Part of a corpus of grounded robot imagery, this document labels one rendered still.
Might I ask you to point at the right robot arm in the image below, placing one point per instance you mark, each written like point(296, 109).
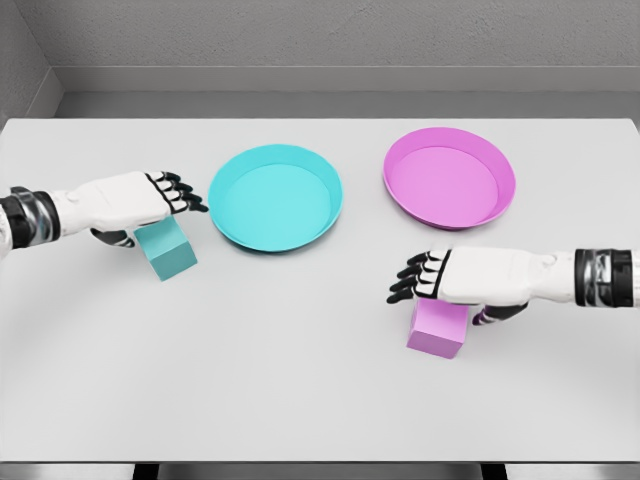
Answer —
point(592, 277)

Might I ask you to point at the pink block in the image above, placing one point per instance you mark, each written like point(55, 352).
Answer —
point(437, 327)

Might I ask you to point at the cyan plate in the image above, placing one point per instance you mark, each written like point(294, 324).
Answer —
point(276, 198)

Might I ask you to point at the pink plate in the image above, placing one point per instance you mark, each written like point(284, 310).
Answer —
point(448, 177)

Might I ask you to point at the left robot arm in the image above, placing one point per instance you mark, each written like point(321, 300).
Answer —
point(37, 217)

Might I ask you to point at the cyan block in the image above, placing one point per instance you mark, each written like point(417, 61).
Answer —
point(167, 250)

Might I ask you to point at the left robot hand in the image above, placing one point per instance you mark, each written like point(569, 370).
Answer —
point(125, 200)

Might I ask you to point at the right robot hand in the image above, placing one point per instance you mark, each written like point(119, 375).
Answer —
point(480, 275)

